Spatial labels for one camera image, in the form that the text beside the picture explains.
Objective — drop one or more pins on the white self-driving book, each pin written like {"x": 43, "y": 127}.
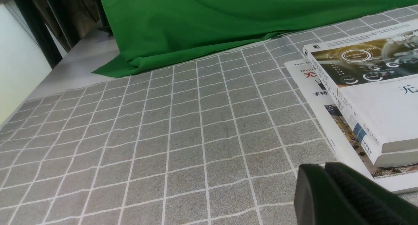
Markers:
{"x": 373, "y": 76}

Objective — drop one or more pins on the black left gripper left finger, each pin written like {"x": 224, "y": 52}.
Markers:
{"x": 319, "y": 201}

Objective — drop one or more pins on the white middle book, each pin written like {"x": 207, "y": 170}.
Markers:
{"x": 384, "y": 160}

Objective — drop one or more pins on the green backdrop cloth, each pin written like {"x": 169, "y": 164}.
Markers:
{"x": 151, "y": 34}

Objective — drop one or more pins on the grey checked tablecloth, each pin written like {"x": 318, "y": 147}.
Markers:
{"x": 214, "y": 141}

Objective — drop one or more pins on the large white bottom magazine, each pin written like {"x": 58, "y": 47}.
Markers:
{"x": 343, "y": 141}

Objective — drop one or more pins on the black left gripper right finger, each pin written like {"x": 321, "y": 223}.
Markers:
{"x": 374, "y": 203}

